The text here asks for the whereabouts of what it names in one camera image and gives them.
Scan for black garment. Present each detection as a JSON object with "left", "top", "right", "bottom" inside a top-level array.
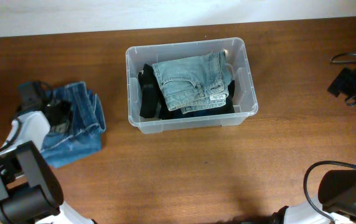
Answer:
[{"left": 138, "top": 63, "right": 174, "bottom": 119}]

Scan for light blue jeans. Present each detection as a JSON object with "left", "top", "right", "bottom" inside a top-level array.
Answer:
[{"left": 152, "top": 51, "right": 233, "bottom": 114}]

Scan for dark blue jeans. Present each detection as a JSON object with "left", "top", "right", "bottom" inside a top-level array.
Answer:
[{"left": 40, "top": 82, "right": 106, "bottom": 168}]

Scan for dark blue garment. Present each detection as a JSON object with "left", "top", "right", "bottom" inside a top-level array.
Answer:
[{"left": 172, "top": 109, "right": 217, "bottom": 119}]

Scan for dark green-black garment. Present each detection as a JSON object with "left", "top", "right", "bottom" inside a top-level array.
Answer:
[{"left": 210, "top": 80, "right": 235, "bottom": 115}]

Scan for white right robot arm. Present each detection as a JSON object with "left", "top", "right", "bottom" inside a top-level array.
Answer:
[{"left": 267, "top": 54, "right": 356, "bottom": 223}]

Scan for clear plastic storage container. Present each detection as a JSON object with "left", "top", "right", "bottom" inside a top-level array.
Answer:
[{"left": 126, "top": 37, "right": 259, "bottom": 134}]

